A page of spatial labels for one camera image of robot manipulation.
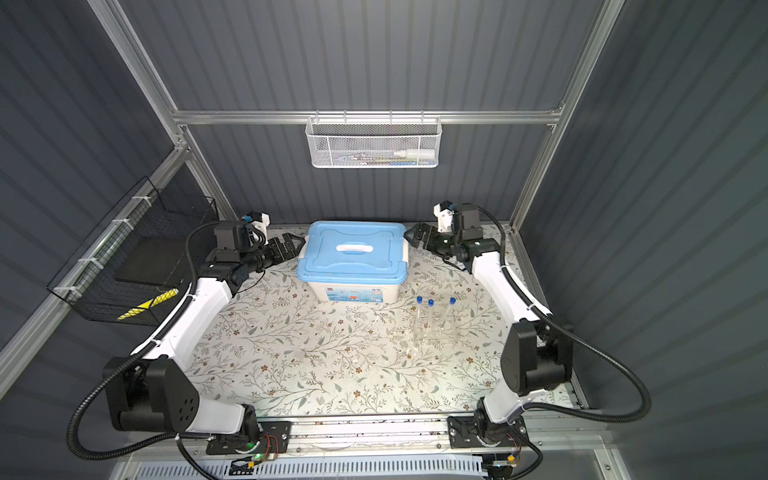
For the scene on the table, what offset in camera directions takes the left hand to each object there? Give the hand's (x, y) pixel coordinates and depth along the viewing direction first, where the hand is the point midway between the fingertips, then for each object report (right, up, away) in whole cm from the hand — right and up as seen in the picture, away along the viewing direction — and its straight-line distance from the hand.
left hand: (292, 243), depth 83 cm
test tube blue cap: (+39, -17, -2) cm, 42 cm away
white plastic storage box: (+25, -15, +8) cm, 30 cm away
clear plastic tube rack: (+41, -26, +9) cm, 49 cm away
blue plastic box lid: (+17, -2, +7) cm, 18 cm away
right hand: (+36, +1, +1) cm, 36 cm away
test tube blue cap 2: (+35, -16, -1) cm, 39 cm away
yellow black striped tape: (-27, -14, -16) cm, 34 cm away
